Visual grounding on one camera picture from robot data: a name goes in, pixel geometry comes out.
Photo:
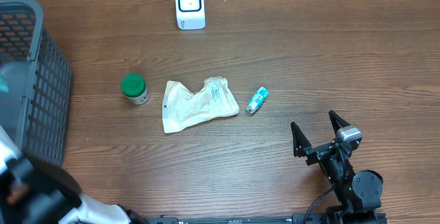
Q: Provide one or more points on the white barcode scanner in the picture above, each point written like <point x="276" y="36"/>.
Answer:
<point x="190" y="14"/>

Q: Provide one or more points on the beige plastic pouch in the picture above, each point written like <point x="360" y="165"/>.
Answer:
<point x="182" y="108"/>

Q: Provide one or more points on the grey plastic basket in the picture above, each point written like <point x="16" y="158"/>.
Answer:
<point x="35" y="111"/>

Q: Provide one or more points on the teal tissue pack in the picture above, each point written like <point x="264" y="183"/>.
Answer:
<point x="257" y="100"/>

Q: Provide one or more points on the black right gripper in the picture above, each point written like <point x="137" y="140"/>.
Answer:
<point x="302" y="143"/>

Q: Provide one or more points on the teal wipes packet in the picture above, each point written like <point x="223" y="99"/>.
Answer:
<point x="3" y="85"/>

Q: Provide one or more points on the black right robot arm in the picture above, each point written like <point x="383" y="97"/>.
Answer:
<point x="358" y="193"/>

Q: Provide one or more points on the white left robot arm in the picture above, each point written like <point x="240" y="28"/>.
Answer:
<point x="33" y="191"/>

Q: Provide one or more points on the green lid jar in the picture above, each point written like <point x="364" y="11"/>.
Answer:
<point x="134" y="87"/>

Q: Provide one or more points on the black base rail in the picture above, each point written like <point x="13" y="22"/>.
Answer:
<point x="223" y="220"/>

